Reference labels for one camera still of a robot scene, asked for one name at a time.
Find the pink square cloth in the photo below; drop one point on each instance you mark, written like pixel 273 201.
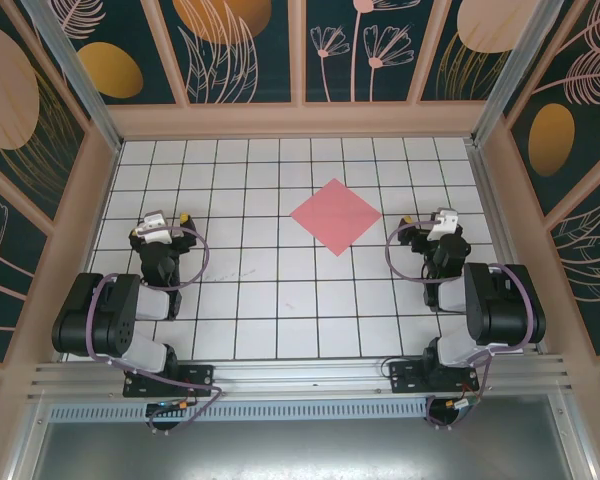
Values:
pixel 336 216

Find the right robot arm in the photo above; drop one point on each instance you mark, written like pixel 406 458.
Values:
pixel 505 310

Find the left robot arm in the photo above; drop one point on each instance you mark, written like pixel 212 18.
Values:
pixel 80 320

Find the galvanised metal sheet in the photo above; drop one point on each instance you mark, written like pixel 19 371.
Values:
pixel 300 450

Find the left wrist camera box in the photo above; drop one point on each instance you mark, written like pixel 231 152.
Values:
pixel 152 232

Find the aluminium side rail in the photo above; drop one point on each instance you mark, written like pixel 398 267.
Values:
pixel 495 225

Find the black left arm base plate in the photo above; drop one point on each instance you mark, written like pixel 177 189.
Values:
pixel 200 377

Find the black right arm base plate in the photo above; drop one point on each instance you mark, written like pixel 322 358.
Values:
pixel 405 377

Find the aluminium frame post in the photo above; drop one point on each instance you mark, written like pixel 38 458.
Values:
pixel 510 65
pixel 80 85

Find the long aluminium mounting rail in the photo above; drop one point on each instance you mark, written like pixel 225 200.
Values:
pixel 300 380

